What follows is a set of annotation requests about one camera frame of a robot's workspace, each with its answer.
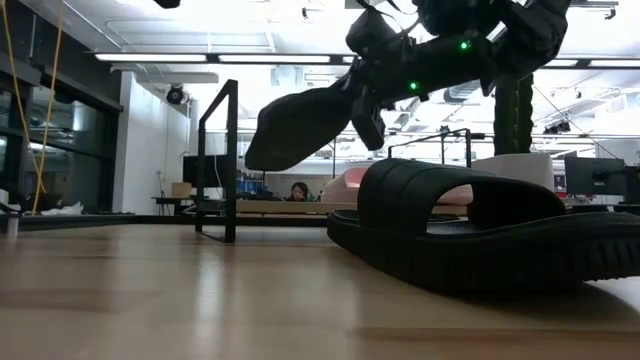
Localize round black ceiling device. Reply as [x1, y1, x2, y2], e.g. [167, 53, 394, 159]
[165, 85, 186, 107]

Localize silver metal post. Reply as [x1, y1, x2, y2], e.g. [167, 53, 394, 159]
[5, 203, 21, 240]

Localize white hexagonal plant pot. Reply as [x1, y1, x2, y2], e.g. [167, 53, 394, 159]
[470, 151, 556, 193]

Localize white cloth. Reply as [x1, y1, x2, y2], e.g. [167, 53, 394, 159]
[40, 200, 86, 218]

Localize person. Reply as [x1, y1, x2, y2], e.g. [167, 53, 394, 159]
[285, 180, 313, 203]

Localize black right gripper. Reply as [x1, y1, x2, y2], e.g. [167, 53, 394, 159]
[344, 7, 442, 152]

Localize black metal table frame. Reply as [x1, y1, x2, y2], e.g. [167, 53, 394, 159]
[0, 202, 640, 239]

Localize black bag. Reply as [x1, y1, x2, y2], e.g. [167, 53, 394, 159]
[0, 189, 64, 214]

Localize black monitor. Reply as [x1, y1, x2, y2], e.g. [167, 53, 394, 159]
[624, 165, 640, 204]
[564, 156, 628, 198]
[181, 154, 232, 190]

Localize yellow cable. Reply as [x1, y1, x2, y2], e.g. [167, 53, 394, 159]
[30, 0, 67, 216]
[0, 0, 48, 196]

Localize wooden shelf with black frame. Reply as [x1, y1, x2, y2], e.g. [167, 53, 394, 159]
[194, 78, 474, 245]

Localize dark background desk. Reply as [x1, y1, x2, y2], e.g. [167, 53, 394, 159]
[150, 195, 199, 217]

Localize pink slide sandal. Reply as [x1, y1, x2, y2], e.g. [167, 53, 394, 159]
[320, 166, 371, 205]
[438, 183, 475, 207]

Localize green cactus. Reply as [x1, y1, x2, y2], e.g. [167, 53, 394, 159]
[492, 73, 536, 157]

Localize long ceiling light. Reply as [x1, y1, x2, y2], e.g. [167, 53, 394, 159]
[217, 53, 333, 65]
[93, 52, 209, 64]
[588, 58, 640, 70]

